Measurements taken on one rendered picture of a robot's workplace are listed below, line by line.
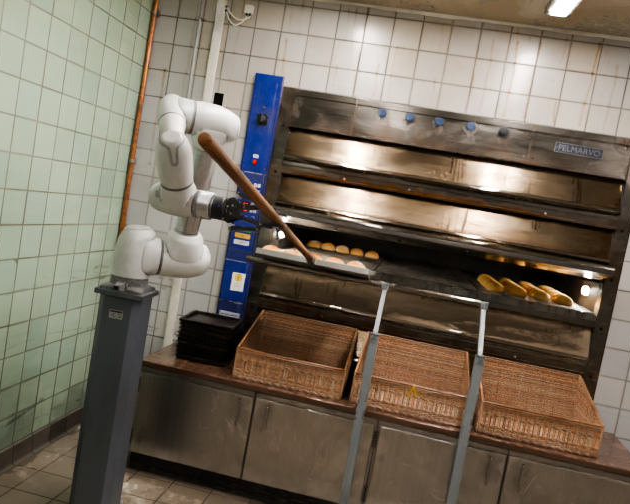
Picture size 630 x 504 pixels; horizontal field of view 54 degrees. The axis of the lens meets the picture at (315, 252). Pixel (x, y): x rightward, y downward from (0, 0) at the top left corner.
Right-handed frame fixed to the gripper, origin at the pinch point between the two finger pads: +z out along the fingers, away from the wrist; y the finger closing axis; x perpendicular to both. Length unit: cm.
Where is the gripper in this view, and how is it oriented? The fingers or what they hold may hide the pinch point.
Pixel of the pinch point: (275, 219)
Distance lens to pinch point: 196.3
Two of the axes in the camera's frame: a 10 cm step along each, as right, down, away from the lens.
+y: -2.1, 9.7, -1.1
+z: 9.7, 2.0, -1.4
